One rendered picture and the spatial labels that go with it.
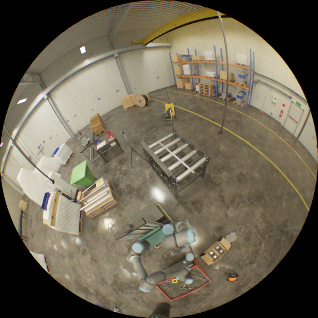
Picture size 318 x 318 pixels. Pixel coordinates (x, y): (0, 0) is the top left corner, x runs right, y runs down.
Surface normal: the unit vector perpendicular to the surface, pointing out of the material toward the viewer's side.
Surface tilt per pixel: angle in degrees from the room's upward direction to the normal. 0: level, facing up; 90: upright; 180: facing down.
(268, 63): 90
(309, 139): 90
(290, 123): 90
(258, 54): 90
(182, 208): 0
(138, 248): 5
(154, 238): 0
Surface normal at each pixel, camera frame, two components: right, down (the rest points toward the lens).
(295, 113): -0.83, 0.52
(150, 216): -0.21, -0.62
